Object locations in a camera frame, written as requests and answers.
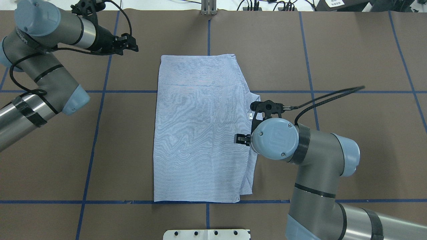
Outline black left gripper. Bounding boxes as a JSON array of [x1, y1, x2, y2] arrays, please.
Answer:
[[95, 26, 139, 56]]

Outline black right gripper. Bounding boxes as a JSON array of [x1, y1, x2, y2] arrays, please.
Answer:
[[234, 134, 251, 146]]

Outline light blue striped shirt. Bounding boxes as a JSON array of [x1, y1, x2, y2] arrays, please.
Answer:
[[153, 54, 260, 203]]

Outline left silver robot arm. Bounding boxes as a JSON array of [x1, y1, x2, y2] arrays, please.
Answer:
[[0, 0, 139, 151]]

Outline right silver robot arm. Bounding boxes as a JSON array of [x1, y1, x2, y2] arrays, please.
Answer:
[[234, 118, 427, 240]]

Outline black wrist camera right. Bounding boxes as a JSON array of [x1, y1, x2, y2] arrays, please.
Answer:
[[250, 100, 285, 133]]

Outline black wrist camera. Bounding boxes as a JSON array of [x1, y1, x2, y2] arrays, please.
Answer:
[[71, 0, 107, 17], [250, 100, 285, 133]]

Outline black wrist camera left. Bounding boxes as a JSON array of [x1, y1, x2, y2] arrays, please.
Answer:
[[71, 0, 107, 17]]

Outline aluminium frame post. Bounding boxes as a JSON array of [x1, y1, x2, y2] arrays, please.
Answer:
[[201, 0, 218, 16]]

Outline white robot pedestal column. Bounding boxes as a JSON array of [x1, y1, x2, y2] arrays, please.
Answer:
[[163, 229, 251, 240]]

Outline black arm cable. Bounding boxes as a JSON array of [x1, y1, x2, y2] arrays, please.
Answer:
[[283, 86, 366, 126]]

